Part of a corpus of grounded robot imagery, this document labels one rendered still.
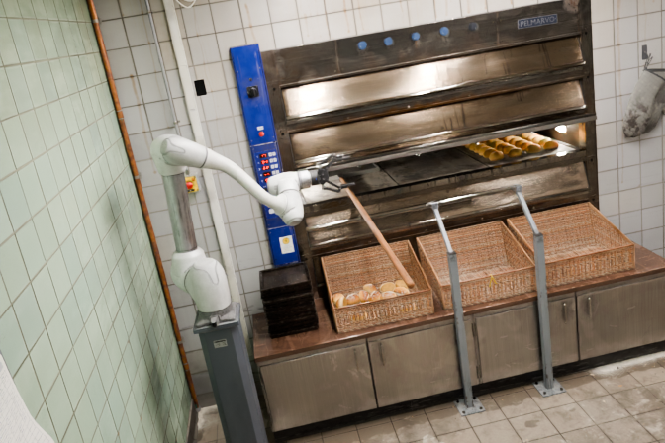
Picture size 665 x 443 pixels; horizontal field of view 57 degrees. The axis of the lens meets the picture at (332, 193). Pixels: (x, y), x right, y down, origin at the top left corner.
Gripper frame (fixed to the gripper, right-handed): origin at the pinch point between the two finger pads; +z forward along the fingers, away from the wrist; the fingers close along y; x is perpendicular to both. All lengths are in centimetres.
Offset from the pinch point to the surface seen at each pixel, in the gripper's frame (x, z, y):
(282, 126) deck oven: -55, -27, -19
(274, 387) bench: 0, -59, 110
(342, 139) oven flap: -55, 6, -5
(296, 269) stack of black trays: -36, -35, 61
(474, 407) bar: 6, 48, 148
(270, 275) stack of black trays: -36, -50, 61
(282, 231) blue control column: -52, -39, 42
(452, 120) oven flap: -55, 73, -4
